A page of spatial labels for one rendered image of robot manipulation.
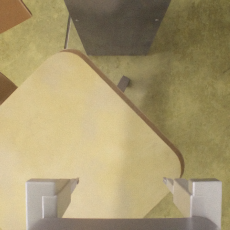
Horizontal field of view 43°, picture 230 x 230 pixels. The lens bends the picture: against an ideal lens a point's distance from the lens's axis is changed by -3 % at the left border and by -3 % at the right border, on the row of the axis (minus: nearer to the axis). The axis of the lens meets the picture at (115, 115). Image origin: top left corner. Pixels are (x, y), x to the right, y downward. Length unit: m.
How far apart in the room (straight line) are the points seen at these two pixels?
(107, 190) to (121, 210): 0.05
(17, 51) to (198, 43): 0.74
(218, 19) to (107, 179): 0.93
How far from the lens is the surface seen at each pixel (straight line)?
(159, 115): 1.20
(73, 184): 0.16
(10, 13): 0.50
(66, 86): 0.58
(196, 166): 1.25
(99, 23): 0.84
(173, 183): 0.16
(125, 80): 1.14
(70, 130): 0.58
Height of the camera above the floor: 1.19
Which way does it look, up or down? 88 degrees down
